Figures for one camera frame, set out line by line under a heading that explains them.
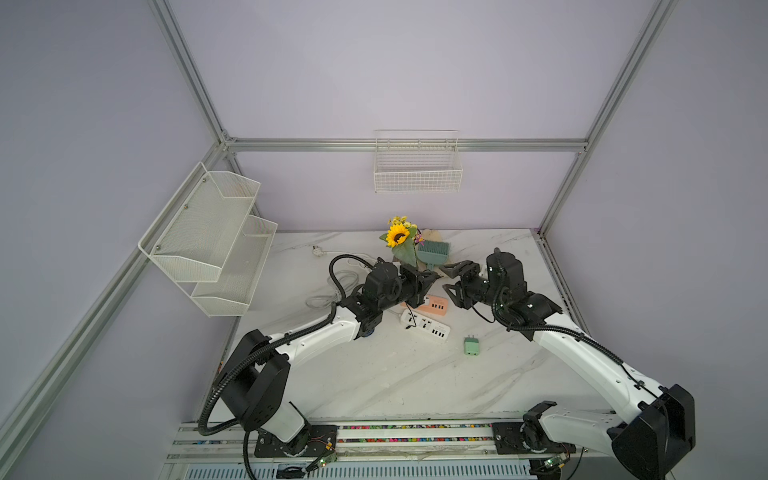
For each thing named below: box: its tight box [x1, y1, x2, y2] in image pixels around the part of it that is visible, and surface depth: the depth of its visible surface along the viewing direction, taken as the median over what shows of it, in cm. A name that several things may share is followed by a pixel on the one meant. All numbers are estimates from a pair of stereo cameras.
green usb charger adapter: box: [463, 334, 481, 357], surface depth 90 cm
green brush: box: [417, 240, 449, 270], surface depth 114 cm
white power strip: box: [400, 310, 451, 340], surface depth 93 cm
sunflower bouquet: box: [379, 216, 425, 270], surface depth 88 cm
